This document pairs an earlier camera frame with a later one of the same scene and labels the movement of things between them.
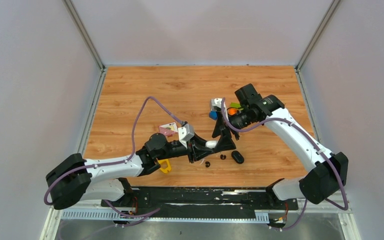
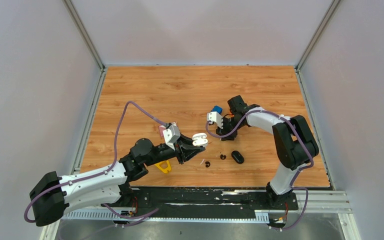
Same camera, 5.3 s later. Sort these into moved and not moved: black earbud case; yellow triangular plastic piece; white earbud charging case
Moved: white earbud charging case
Not moved: yellow triangular plastic piece; black earbud case
